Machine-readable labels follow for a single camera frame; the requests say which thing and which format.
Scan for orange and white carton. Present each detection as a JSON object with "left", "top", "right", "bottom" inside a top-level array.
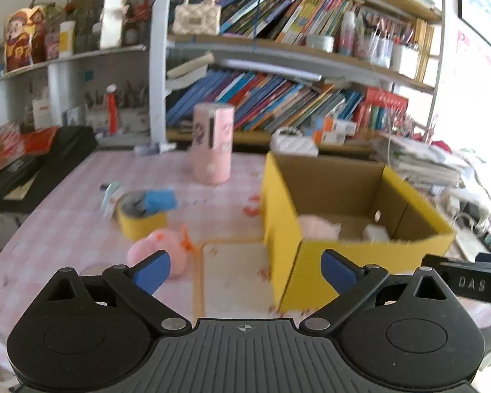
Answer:
[
  {"left": 313, "top": 117, "right": 358, "bottom": 136},
  {"left": 313, "top": 131, "right": 348, "bottom": 146}
]

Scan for row of colourful thin books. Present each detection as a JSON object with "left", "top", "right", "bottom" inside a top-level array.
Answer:
[{"left": 219, "top": 0, "right": 355, "bottom": 46}]

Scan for black case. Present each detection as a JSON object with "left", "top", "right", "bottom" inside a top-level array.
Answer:
[{"left": 0, "top": 126, "right": 99, "bottom": 214}]

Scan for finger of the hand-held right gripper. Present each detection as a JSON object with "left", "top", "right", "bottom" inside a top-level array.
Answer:
[{"left": 421, "top": 253, "right": 491, "bottom": 308}]

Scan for red boxed book set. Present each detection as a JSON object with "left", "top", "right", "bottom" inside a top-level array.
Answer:
[{"left": 354, "top": 87, "right": 410, "bottom": 132}]

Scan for stack of papers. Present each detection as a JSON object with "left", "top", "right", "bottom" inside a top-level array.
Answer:
[{"left": 370, "top": 134, "right": 471, "bottom": 192}]

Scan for cream quilted handbag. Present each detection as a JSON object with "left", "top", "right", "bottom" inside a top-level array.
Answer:
[{"left": 172, "top": 0, "right": 222, "bottom": 36}]

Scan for yellow tape roll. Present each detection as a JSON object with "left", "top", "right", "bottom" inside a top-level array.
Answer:
[{"left": 115, "top": 190, "right": 169, "bottom": 241}]

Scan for white pen holder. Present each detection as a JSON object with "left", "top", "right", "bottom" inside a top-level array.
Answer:
[{"left": 391, "top": 43, "right": 420, "bottom": 79}]

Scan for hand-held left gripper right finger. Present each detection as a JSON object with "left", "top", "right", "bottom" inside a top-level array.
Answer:
[{"left": 299, "top": 249, "right": 449, "bottom": 334}]

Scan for grey tape roll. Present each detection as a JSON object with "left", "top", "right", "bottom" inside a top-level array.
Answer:
[{"left": 307, "top": 34, "right": 335, "bottom": 53}]

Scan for yellow cardboard box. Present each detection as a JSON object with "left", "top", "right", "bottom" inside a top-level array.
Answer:
[{"left": 261, "top": 151, "right": 457, "bottom": 312}]

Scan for red books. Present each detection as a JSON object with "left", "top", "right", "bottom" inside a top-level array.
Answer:
[{"left": 0, "top": 127, "right": 60, "bottom": 181}]

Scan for white bookshelf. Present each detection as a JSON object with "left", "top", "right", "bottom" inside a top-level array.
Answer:
[{"left": 147, "top": 0, "right": 445, "bottom": 153}]

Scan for white spray bottle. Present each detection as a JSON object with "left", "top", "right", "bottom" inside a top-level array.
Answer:
[{"left": 339, "top": 10, "right": 356, "bottom": 56}]

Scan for small white box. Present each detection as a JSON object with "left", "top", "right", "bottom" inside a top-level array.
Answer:
[{"left": 362, "top": 224, "right": 390, "bottom": 243}]

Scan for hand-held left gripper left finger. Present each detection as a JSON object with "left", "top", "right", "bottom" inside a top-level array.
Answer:
[{"left": 44, "top": 250, "right": 192, "bottom": 335}]

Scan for mint green small toy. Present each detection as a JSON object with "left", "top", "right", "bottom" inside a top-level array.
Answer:
[{"left": 101, "top": 180, "right": 125, "bottom": 218}]

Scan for blue fuzzy cloth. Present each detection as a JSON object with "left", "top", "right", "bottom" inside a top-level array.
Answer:
[{"left": 141, "top": 189, "right": 177, "bottom": 215}]

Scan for white tube lamp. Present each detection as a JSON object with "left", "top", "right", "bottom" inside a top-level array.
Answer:
[{"left": 219, "top": 58, "right": 322, "bottom": 83}]

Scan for pink checked tablecloth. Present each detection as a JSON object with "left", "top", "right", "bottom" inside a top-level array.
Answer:
[{"left": 0, "top": 149, "right": 491, "bottom": 393}]

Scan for white paper carton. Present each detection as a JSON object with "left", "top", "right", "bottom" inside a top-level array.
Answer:
[{"left": 99, "top": 0, "right": 129, "bottom": 50}]

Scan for white side shelf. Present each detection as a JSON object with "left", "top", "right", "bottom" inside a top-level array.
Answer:
[{"left": 0, "top": 43, "right": 149, "bottom": 132}]

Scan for pink cylindrical humidifier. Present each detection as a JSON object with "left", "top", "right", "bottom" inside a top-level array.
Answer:
[{"left": 189, "top": 102, "right": 235, "bottom": 185}]

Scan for row of slanted books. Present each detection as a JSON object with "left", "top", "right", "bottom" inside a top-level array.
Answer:
[{"left": 166, "top": 69, "right": 367, "bottom": 134}]

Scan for printed doll figurine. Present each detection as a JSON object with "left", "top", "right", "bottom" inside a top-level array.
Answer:
[{"left": 4, "top": 6, "right": 50, "bottom": 72}]

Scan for white quilted handbag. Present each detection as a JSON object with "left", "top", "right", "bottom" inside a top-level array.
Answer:
[{"left": 269, "top": 127, "right": 320, "bottom": 158}]

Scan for pink plush toy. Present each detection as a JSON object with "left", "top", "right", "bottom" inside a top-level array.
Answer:
[{"left": 298, "top": 214, "right": 342, "bottom": 241}]

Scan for white and yellow vase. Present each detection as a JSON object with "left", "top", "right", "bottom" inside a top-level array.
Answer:
[{"left": 58, "top": 20, "right": 76, "bottom": 58}]

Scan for pink plush ball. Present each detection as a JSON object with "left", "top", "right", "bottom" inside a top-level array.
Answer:
[{"left": 127, "top": 226, "right": 195, "bottom": 280}]

